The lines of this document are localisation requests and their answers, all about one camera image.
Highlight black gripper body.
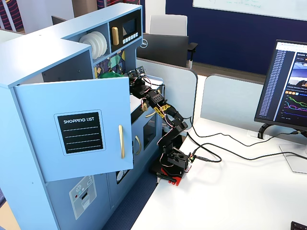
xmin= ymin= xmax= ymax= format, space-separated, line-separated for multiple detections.
xmin=129 ymin=77 xmax=151 ymax=98

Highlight black and red robot base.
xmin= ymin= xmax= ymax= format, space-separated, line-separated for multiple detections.
xmin=150 ymin=148 xmax=192 ymax=186

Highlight green toy pot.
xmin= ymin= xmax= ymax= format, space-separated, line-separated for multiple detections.
xmin=98 ymin=71 xmax=123 ymax=79

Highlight grey desk divider panel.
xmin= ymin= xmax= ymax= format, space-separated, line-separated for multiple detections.
xmin=136 ymin=57 xmax=199 ymax=126
xmin=200 ymin=73 xmax=266 ymax=127

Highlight toy oven door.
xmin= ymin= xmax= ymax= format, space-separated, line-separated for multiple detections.
xmin=134 ymin=115 xmax=160 ymax=156

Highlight black Dell monitor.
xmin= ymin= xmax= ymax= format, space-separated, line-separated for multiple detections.
xmin=136 ymin=33 xmax=189 ymax=69

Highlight white toy plate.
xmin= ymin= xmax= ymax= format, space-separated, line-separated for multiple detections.
xmin=94 ymin=31 xmax=108 ymax=59
xmin=79 ymin=33 xmax=95 ymax=48

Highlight black toy microwave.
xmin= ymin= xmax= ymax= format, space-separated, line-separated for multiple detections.
xmin=109 ymin=11 xmax=142 ymax=52

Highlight white plates stack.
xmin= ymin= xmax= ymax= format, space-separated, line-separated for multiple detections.
xmin=83 ymin=32 xmax=104 ymax=58

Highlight grey office chair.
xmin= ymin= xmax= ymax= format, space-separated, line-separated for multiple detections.
xmin=149 ymin=14 xmax=199 ymax=69

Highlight light blue toy kitchen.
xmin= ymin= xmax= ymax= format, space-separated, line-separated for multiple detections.
xmin=0 ymin=2 xmax=165 ymax=230

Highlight blue door with shopping list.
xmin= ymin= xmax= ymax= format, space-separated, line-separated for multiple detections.
xmin=13 ymin=76 xmax=134 ymax=183

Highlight black monitor showing graphs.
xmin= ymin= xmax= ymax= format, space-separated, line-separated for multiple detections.
xmin=254 ymin=39 xmax=307 ymax=131

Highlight silver monitor stand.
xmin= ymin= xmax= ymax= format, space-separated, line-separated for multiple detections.
xmin=258 ymin=123 xmax=307 ymax=174

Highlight black keyboard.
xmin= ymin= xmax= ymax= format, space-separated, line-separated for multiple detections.
xmin=290 ymin=220 xmax=307 ymax=230

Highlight long black cable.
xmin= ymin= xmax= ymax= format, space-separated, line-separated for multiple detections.
xmin=186 ymin=131 xmax=307 ymax=161
xmin=188 ymin=116 xmax=301 ymax=147

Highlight short black USB cable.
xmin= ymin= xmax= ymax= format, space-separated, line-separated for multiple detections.
xmin=191 ymin=143 xmax=223 ymax=164

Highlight white wall whiteboard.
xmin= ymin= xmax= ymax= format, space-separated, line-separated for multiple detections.
xmin=192 ymin=0 xmax=307 ymax=22

